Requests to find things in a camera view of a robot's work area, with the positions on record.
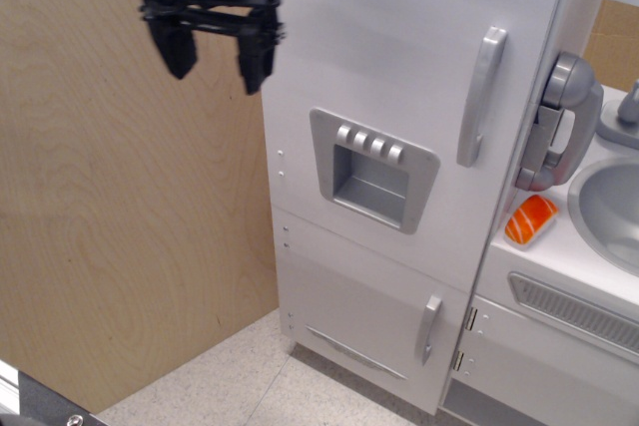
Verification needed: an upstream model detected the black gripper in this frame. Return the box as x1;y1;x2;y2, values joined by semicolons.
140;0;284;95

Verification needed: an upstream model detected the white fridge door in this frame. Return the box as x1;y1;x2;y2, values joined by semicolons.
262;0;558;291

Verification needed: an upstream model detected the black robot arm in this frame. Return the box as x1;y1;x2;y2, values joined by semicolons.
140;0;284;95

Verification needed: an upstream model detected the white toy fridge cabinet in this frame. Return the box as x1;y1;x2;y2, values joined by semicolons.
249;0;600;417

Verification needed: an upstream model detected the grey ice dispenser panel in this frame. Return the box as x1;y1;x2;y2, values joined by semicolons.
310;108;440;234

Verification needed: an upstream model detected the white lower freezer door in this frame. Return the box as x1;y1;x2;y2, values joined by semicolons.
273;208;467;413

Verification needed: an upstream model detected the grey toy telephone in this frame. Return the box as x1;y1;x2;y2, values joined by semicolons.
515;52;604;192

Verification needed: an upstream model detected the orange salmon sushi toy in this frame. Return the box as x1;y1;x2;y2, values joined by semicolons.
504;195;559;250

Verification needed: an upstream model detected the brown cardboard box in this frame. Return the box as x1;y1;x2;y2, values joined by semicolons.
585;0;638;92

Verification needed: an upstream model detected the grey toy faucet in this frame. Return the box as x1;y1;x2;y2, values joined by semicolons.
596;81;638;150

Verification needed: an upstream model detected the grey toy sink basin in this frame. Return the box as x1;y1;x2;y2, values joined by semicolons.
568;157;638;275

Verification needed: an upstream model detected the white kitchen counter unit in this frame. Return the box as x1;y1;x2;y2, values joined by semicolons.
438;84;639;426

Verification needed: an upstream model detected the grey vent grille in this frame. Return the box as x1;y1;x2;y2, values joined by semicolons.
508;272;638;355

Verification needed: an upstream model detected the grey fridge door handle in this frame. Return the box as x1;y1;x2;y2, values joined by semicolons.
456;26;508;168

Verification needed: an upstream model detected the grey lower door handle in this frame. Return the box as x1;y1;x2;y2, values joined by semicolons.
414;295;442;366

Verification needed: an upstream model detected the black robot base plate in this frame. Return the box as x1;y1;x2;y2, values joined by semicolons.
1;361;105;426

